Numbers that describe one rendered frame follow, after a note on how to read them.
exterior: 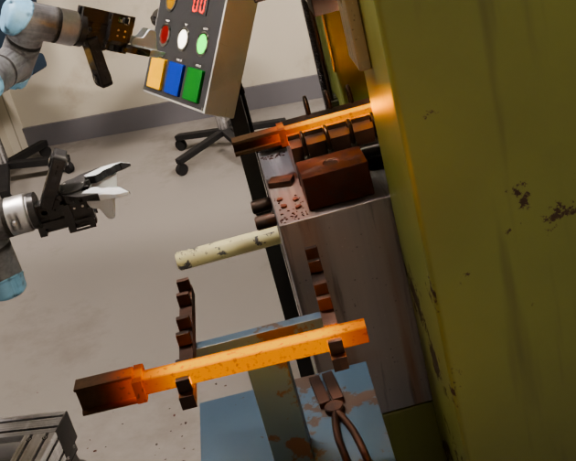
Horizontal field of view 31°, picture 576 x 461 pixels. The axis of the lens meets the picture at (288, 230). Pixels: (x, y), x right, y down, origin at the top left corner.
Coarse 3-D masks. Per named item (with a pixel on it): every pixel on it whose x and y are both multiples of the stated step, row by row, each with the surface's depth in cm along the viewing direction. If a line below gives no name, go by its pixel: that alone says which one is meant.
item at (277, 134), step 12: (360, 108) 197; (312, 120) 197; (324, 120) 196; (336, 120) 196; (264, 132) 196; (276, 132) 195; (288, 132) 196; (240, 144) 196; (252, 144) 197; (264, 144) 197; (276, 144) 196
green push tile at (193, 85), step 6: (192, 72) 236; (198, 72) 234; (204, 72) 233; (186, 78) 239; (192, 78) 236; (198, 78) 233; (186, 84) 238; (192, 84) 236; (198, 84) 233; (186, 90) 238; (192, 90) 235; (198, 90) 233; (186, 96) 238; (192, 96) 235; (198, 96) 234; (198, 102) 234
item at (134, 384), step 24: (288, 336) 141; (312, 336) 139; (336, 336) 138; (360, 336) 138; (192, 360) 141; (216, 360) 139; (240, 360) 139; (264, 360) 139; (288, 360) 139; (96, 384) 139; (120, 384) 140; (144, 384) 139; (168, 384) 140; (96, 408) 141
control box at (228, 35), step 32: (160, 0) 255; (192, 0) 240; (224, 0) 228; (160, 32) 253; (192, 32) 239; (224, 32) 229; (192, 64) 238; (224, 64) 231; (160, 96) 250; (224, 96) 233
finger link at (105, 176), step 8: (104, 168) 201; (112, 168) 201; (120, 168) 202; (88, 176) 200; (96, 176) 199; (104, 176) 201; (112, 176) 203; (96, 184) 201; (104, 184) 202; (112, 184) 203
